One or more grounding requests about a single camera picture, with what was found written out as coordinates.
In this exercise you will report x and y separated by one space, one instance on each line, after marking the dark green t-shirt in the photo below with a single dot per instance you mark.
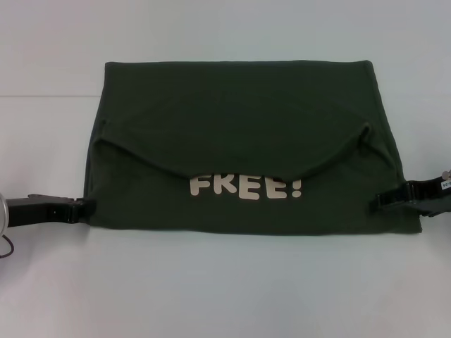
246 141

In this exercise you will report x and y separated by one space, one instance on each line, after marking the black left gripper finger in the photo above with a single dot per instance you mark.
84 209

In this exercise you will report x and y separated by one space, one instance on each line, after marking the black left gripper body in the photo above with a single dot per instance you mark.
35 211

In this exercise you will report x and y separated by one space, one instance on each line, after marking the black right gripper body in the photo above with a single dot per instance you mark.
431 199

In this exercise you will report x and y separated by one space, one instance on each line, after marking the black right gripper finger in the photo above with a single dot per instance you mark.
389 199

